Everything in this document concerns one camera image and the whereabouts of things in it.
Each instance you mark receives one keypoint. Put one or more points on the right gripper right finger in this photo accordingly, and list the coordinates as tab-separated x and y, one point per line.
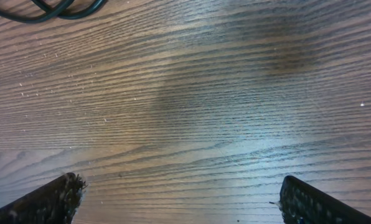
301	203

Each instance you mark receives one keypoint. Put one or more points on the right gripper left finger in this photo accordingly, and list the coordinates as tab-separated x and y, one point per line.
53	203

